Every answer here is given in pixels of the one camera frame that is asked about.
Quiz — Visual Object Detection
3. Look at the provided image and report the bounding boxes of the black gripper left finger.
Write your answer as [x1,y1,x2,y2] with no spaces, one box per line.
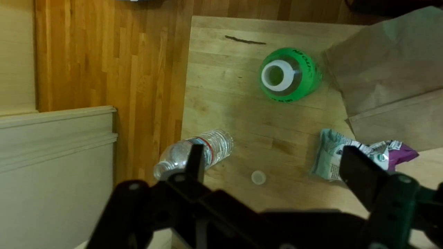
[87,142,253,249]

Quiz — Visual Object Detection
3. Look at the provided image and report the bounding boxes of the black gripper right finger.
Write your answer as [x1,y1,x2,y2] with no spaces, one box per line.
[339,145,443,249]

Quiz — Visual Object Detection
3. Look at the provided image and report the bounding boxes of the clear plastic water bottle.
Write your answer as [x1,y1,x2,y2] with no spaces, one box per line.
[152,128,235,182]

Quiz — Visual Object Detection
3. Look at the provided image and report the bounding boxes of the white bottle cap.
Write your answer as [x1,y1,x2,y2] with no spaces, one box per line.
[250,168,268,186]

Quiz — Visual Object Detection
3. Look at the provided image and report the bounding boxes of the crumpled white purple wrapper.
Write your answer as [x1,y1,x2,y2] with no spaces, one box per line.
[310,127,420,182]

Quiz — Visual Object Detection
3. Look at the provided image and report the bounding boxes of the green round container white rim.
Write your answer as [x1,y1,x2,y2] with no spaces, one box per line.
[257,45,322,103]

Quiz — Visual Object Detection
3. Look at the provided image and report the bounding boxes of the brown paper bag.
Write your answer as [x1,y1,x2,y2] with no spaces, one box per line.
[323,4,443,153]

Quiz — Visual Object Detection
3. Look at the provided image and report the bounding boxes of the white moulded cabinet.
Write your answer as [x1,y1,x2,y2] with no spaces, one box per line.
[0,105,117,249]

